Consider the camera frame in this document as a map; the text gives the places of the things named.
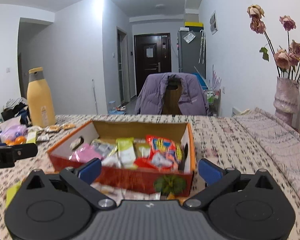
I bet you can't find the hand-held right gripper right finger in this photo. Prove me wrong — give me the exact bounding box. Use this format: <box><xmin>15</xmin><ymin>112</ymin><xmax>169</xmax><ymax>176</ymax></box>
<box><xmin>184</xmin><ymin>158</ymin><xmax>283</xmax><ymax>210</ymax></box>

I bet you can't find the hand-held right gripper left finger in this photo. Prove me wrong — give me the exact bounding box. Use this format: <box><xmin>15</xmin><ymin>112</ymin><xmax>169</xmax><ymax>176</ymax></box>
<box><xmin>20</xmin><ymin>158</ymin><xmax>116</xmax><ymax>211</ymax></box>

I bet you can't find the pink snack packet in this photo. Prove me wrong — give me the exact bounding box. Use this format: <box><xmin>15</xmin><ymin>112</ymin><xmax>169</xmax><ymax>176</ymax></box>
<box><xmin>69</xmin><ymin>143</ymin><xmax>103</xmax><ymax>164</ymax></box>

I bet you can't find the small white grey snack packet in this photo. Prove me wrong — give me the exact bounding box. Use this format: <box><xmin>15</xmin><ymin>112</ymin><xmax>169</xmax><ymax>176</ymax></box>
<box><xmin>91</xmin><ymin>139</ymin><xmax>116</xmax><ymax>156</ymax></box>

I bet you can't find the white cracker snack packet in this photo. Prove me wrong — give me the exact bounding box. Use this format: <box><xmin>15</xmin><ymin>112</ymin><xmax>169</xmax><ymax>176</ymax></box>
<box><xmin>91</xmin><ymin>182</ymin><xmax>126</xmax><ymax>201</ymax></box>
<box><xmin>125</xmin><ymin>189</ymin><xmax>163</xmax><ymax>201</ymax></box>

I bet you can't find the lime green snack packet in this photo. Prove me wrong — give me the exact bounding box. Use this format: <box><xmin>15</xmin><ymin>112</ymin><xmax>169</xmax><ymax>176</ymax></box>
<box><xmin>6</xmin><ymin>181</ymin><xmax>23</xmax><ymax>208</ymax></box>

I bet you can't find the green white snack packet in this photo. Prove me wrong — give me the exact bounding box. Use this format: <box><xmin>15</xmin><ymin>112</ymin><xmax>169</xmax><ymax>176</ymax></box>
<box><xmin>134</xmin><ymin>142</ymin><xmax>152</xmax><ymax>159</ymax></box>
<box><xmin>116</xmin><ymin>137</ymin><xmax>138</xmax><ymax>169</ymax></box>

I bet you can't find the red orange cardboard box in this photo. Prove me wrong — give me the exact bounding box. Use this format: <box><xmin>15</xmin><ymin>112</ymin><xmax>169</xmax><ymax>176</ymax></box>
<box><xmin>47</xmin><ymin>120</ymin><xmax>197</xmax><ymax>197</ymax></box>

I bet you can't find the red snack packet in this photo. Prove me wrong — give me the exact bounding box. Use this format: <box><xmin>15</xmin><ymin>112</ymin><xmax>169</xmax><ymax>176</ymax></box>
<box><xmin>134</xmin><ymin>134</ymin><xmax>184</xmax><ymax>173</ymax></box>

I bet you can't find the white green opened packet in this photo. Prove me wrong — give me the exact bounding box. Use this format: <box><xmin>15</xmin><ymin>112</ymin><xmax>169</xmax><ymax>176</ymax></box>
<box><xmin>26</xmin><ymin>127</ymin><xmax>41</xmax><ymax>144</ymax></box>

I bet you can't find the purple tissue pack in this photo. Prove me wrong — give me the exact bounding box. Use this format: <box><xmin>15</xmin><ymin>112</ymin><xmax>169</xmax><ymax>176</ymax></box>
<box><xmin>0</xmin><ymin>124</ymin><xmax>28</xmax><ymax>143</ymax></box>

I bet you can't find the pile of clothes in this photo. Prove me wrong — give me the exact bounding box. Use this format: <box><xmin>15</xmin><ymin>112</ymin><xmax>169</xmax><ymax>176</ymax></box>
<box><xmin>1</xmin><ymin>97</ymin><xmax>31</xmax><ymax>127</ymax></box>

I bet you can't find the yellow bottle with grey collar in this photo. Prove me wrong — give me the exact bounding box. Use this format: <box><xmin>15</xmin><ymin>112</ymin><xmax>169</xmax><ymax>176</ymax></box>
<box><xmin>27</xmin><ymin>67</ymin><xmax>57</xmax><ymax>128</ymax></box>

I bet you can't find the white storage cart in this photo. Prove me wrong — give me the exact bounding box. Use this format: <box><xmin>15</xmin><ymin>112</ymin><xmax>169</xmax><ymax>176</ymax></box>
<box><xmin>193</xmin><ymin>66</ymin><xmax>222</xmax><ymax>117</ymax></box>

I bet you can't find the quilted pink grey cloth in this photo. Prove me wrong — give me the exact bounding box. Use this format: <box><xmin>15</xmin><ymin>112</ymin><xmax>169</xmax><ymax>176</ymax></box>
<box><xmin>231</xmin><ymin>107</ymin><xmax>300</xmax><ymax>216</ymax></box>

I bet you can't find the wooden chair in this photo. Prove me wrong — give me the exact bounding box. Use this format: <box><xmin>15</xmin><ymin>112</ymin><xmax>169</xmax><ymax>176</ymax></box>
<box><xmin>162</xmin><ymin>79</ymin><xmax>183</xmax><ymax>116</ymax></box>

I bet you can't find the purple puffer jacket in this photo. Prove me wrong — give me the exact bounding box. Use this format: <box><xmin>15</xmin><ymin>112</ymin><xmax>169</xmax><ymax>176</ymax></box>
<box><xmin>134</xmin><ymin>72</ymin><xmax>209</xmax><ymax>117</ymax></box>

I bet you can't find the pink textured vase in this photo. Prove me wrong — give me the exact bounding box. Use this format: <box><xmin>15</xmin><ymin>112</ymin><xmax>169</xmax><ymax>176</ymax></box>
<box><xmin>275</xmin><ymin>77</ymin><xmax>300</xmax><ymax>127</ymax></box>

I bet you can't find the grey interior door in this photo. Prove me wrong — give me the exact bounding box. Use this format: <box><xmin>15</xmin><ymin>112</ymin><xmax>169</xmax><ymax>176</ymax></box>
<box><xmin>117</xmin><ymin>27</ymin><xmax>128</xmax><ymax>106</ymax></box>

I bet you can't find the dark entrance door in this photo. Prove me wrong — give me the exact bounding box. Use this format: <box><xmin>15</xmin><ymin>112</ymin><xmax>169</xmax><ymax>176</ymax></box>
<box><xmin>134</xmin><ymin>33</ymin><xmax>172</xmax><ymax>105</ymax></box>

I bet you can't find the grey refrigerator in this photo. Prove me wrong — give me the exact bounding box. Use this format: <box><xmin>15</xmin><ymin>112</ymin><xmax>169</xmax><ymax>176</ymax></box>
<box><xmin>177</xmin><ymin>29</ymin><xmax>206</xmax><ymax>77</ymax></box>

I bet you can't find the white folded umbrella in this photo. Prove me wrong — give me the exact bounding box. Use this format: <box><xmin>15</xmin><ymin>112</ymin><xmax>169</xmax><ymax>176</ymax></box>
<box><xmin>198</xmin><ymin>29</ymin><xmax>206</xmax><ymax>64</ymax></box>

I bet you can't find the clear plastic bag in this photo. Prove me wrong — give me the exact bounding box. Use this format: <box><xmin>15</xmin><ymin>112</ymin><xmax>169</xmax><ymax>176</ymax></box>
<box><xmin>183</xmin><ymin>31</ymin><xmax>196</xmax><ymax>43</ymax></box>

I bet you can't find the bunch of dried roses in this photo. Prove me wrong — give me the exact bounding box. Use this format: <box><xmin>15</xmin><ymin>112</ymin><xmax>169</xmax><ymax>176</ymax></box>
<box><xmin>247</xmin><ymin>4</ymin><xmax>300</xmax><ymax>81</ymax></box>

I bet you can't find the yellow box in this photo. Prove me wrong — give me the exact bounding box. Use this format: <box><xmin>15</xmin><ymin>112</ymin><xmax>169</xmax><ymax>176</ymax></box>
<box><xmin>185</xmin><ymin>22</ymin><xmax>204</xmax><ymax>31</ymax></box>

